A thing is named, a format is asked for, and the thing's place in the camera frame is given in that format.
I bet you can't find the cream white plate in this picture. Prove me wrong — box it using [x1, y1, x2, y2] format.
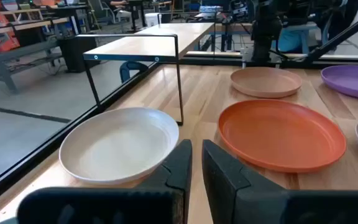
[58, 106, 180, 185]

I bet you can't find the purple plate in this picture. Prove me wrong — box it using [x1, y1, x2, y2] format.
[320, 64, 358, 101]

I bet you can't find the orange plate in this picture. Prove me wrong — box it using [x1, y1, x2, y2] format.
[218, 99, 347, 174]

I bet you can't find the blue chair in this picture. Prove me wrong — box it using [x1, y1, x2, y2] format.
[119, 60, 149, 83]

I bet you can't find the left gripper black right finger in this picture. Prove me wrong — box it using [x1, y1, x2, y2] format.
[201, 139, 358, 224]

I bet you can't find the black bin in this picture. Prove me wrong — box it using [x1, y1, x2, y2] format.
[57, 35, 101, 73]

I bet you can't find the person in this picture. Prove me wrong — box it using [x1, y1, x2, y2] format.
[106, 0, 133, 20]

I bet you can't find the orange wall board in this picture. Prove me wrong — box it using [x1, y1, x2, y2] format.
[0, 0, 21, 53]

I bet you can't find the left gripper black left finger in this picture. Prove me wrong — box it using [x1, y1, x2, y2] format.
[16, 139, 193, 224]

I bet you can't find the tan brown plate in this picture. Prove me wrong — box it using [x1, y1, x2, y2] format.
[230, 67, 303, 99]

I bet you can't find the white bucket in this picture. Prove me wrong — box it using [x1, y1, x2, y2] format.
[144, 12, 163, 28]

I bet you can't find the grey metal workbench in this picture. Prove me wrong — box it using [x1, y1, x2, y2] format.
[0, 17, 71, 95]

